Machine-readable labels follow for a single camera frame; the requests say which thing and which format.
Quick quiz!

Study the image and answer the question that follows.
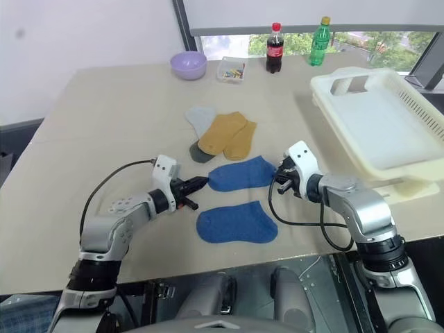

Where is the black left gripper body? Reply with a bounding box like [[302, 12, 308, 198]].
[[171, 177, 191, 210]]

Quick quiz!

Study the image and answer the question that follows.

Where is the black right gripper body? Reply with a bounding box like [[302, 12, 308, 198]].
[[275, 155, 302, 199]]

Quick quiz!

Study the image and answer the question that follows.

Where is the blue sock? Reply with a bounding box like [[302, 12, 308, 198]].
[[196, 200, 280, 246], [207, 155, 278, 193]]

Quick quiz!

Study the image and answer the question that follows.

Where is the dark grey sock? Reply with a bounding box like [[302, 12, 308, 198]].
[[189, 139, 217, 164]]

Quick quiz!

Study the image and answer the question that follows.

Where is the mustard yellow sock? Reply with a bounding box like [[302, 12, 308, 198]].
[[197, 111, 249, 156], [223, 119, 258, 162]]

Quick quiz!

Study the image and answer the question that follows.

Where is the light grey sock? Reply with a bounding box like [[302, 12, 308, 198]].
[[185, 106, 218, 144]]

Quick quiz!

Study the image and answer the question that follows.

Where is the cream plastic basket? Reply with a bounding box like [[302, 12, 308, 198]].
[[309, 67, 444, 183]]

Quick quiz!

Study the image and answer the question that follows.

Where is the grey rounded robot leg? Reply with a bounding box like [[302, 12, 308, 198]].
[[270, 266, 317, 327], [175, 273, 241, 324]]

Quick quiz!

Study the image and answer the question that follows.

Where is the clear box of coloured clips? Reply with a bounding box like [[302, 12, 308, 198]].
[[216, 55, 248, 85]]

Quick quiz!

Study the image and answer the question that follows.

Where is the cola bottle with red cap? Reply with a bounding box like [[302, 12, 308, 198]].
[[265, 22, 286, 74]]

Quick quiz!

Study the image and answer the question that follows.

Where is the purple bowl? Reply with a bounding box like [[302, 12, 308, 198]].
[[169, 51, 208, 81]]

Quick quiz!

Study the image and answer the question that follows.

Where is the cream plastic drip tray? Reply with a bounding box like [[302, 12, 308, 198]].
[[311, 90, 441, 203]]

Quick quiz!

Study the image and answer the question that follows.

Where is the grey robot torso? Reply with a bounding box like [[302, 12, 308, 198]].
[[124, 314, 313, 333]]

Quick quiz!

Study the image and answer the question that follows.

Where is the green bottle with yellow cap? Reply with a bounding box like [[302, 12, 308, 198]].
[[308, 16, 334, 67]]

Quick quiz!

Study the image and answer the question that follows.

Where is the grey window roller blind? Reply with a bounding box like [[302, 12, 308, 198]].
[[189, 0, 444, 37]]

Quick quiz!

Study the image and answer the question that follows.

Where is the black stand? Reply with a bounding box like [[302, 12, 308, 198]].
[[404, 51, 444, 93]]

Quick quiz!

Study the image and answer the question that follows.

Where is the blue checked cloth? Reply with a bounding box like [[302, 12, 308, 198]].
[[0, 294, 60, 333]]

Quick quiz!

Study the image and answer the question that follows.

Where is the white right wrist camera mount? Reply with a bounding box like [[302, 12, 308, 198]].
[[283, 140, 322, 200]]

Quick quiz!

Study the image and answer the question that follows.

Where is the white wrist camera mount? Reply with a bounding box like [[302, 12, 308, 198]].
[[283, 140, 322, 200], [151, 155, 182, 212]]

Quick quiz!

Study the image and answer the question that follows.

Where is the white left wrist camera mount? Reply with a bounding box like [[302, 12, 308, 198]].
[[151, 155, 182, 212]]

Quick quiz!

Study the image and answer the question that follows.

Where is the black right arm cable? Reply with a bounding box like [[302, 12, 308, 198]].
[[268, 177, 357, 253]]

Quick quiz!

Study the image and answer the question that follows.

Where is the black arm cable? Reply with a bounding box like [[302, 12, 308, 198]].
[[268, 177, 357, 253], [78, 157, 157, 241]]

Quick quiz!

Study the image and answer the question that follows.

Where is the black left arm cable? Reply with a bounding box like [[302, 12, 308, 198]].
[[78, 157, 157, 241]]

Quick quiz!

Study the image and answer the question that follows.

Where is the thin white wire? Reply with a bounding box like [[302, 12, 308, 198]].
[[299, 256, 322, 280]]

